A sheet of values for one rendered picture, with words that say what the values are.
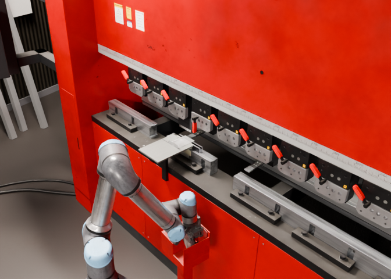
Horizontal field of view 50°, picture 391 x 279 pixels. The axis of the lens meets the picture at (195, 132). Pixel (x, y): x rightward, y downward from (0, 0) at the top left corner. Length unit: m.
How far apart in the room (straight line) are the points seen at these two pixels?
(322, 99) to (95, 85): 1.78
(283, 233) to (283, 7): 1.04
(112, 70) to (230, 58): 1.29
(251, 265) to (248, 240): 0.16
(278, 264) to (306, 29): 1.12
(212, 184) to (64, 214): 1.61
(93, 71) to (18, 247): 1.41
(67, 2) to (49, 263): 1.78
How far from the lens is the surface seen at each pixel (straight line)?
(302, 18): 1.73
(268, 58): 1.86
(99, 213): 1.87
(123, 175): 1.62
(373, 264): 2.00
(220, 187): 2.35
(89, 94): 3.07
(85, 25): 2.92
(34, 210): 3.74
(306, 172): 1.94
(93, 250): 1.85
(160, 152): 2.41
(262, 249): 2.20
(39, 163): 4.32
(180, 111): 2.41
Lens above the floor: 2.30
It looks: 30 degrees down
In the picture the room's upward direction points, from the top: 1 degrees clockwise
